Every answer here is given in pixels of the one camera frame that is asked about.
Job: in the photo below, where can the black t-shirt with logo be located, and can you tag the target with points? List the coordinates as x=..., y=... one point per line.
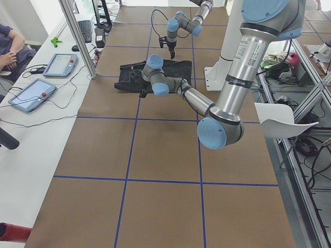
x=180, y=69

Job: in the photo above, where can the black power adapter box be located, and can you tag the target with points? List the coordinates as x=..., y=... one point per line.
x=100, y=39

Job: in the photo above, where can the black computer mouse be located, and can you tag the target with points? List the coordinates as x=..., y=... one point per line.
x=75, y=48

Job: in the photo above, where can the upper blue teach pendant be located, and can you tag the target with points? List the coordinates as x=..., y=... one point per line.
x=61, y=65

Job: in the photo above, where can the blue teach pendant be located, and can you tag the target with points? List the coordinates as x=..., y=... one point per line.
x=33, y=95
x=61, y=65

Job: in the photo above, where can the black computer keyboard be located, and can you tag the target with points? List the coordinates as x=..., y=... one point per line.
x=85, y=27

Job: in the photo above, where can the green plastic clamp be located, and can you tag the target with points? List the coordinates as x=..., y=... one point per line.
x=55, y=41

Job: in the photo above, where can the pile of colourful cloths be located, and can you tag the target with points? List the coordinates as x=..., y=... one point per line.
x=279, y=65

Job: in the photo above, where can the lower blue teach pendant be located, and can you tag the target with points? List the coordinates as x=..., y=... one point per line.
x=33, y=95

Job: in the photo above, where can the seated person in purple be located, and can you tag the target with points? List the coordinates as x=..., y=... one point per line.
x=15, y=55

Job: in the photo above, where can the red cylinder object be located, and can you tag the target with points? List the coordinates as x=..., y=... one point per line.
x=14, y=233

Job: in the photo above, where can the white pedestal column base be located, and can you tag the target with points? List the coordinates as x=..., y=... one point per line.
x=215, y=75

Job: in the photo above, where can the aluminium frame post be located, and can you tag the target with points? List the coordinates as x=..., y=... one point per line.
x=74, y=28

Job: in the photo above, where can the black foam handle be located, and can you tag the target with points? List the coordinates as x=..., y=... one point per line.
x=7, y=140

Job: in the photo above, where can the aluminium side frame rack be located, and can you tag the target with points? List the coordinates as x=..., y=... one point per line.
x=303, y=159

